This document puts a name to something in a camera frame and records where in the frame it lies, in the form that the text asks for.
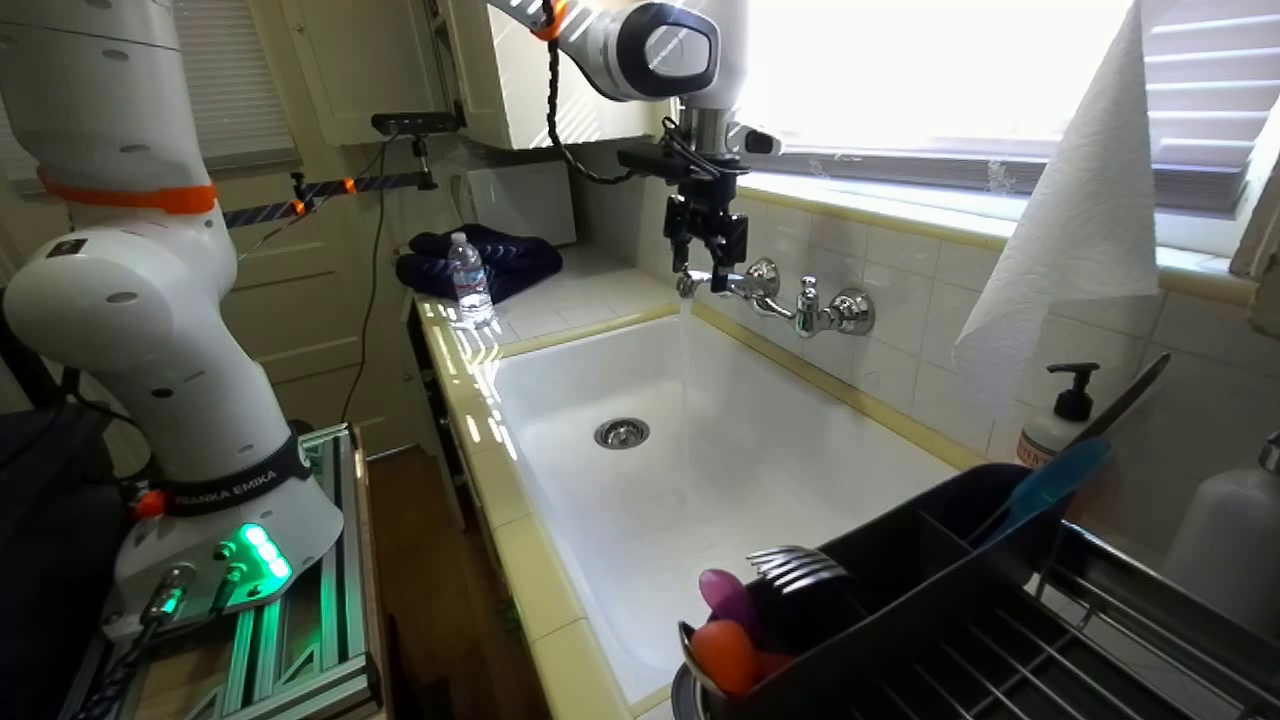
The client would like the chrome faucet spout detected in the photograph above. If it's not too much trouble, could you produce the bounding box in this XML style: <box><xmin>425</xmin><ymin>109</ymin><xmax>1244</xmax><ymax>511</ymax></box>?
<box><xmin>677</xmin><ymin>269</ymin><xmax>769</xmax><ymax>305</ymax></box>

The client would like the purple utensil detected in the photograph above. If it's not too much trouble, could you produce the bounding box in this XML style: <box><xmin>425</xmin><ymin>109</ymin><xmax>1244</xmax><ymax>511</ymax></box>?
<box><xmin>698</xmin><ymin>569</ymin><xmax>757</xmax><ymax>623</ymax></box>

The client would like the black utensil caddy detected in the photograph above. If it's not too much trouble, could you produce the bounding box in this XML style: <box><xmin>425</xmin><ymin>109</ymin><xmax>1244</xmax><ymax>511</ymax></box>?
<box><xmin>670</xmin><ymin>463</ymin><xmax>1064</xmax><ymax>720</ymax></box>

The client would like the black dish drying rack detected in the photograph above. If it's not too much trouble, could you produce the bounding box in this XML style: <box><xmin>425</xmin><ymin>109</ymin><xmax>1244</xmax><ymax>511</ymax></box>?
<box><xmin>835</xmin><ymin>519</ymin><xmax>1280</xmax><ymax>720</ymax></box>

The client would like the clear plastic water bottle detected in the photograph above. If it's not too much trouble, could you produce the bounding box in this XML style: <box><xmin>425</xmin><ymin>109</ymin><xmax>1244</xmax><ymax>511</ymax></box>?
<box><xmin>448</xmin><ymin>231</ymin><xmax>498</xmax><ymax>333</ymax></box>

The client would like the blue handled brush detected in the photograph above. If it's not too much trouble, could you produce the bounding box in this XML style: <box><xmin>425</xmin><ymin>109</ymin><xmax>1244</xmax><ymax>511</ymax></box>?
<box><xmin>974</xmin><ymin>357</ymin><xmax>1167</xmax><ymax>544</ymax></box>

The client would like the black camera on stand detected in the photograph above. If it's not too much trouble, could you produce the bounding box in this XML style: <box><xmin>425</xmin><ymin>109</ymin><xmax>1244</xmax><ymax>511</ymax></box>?
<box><xmin>370</xmin><ymin>112</ymin><xmax>465</xmax><ymax>136</ymax></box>

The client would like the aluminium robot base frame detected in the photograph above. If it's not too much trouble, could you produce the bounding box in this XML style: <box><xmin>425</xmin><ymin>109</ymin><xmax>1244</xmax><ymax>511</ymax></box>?
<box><xmin>55</xmin><ymin>426</ymin><xmax>381</xmax><ymax>720</ymax></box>

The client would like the white ceramic sink basin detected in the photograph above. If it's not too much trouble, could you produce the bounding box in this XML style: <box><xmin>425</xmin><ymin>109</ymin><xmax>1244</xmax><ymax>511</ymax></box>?
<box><xmin>492</xmin><ymin>322</ymin><xmax>949</xmax><ymax>704</ymax></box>

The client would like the white plastic jug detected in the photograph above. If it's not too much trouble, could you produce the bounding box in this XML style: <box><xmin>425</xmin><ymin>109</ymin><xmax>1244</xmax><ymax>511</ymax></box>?
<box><xmin>1162</xmin><ymin>431</ymin><xmax>1280</xmax><ymax>639</ymax></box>

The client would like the soap pump bottle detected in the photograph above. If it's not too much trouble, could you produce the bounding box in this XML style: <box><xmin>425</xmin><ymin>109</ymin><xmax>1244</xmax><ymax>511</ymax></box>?
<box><xmin>1015</xmin><ymin>366</ymin><xmax>1094</xmax><ymax>467</ymax></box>

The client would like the orange round utensil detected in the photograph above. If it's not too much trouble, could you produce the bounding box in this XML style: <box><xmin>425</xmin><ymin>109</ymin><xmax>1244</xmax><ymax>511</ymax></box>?
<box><xmin>691</xmin><ymin>619</ymin><xmax>761</xmax><ymax>697</ymax></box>

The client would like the dark blue cloth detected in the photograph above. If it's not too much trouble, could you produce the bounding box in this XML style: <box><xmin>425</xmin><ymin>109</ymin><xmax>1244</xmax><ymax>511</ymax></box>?
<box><xmin>395</xmin><ymin>226</ymin><xmax>563</xmax><ymax>305</ymax></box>

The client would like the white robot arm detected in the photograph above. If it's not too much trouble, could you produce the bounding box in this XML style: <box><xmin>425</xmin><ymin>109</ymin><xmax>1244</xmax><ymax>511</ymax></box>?
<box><xmin>0</xmin><ymin>0</ymin><xmax>343</xmax><ymax>639</ymax></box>

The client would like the window with blinds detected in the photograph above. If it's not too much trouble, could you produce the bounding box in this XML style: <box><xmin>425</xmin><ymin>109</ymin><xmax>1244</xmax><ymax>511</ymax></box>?
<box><xmin>739</xmin><ymin>0</ymin><xmax>1280</xmax><ymax>211</ymax></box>

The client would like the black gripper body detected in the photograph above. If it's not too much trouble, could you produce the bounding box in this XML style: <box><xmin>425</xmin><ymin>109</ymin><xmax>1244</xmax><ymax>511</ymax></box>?
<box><xmin>664</xmin><ymin>166</ymin><xmax>739</xmax><ymax>239</ymax></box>

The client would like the metal sink drain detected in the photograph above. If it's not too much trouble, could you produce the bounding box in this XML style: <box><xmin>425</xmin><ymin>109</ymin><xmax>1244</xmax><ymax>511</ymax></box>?
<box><xmin>592</xmin><ymin>418</ymin><xmax>653</xmax><ymax>454</ymax></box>

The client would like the white wall cabinet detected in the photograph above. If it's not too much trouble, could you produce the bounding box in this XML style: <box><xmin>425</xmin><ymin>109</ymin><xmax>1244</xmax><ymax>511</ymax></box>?
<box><xmin>440</xmin><ymin>0</ymin><xmax>668</xmax><ymax>152</ymax></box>

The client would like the white paper towel sheet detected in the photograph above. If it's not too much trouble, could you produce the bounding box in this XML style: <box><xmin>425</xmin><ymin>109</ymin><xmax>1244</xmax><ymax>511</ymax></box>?
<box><xmin>957</xmin><ymin>0</ymin><xmax>1156</xmax><ymax>420</ymax></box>

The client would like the chrome faucet handle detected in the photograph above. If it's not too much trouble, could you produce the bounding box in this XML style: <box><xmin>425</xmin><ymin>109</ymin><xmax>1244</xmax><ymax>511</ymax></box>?
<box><xmin>794</xmin><ymin>278</ymin><xmax>877</xmax><ymax>336</ymax></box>

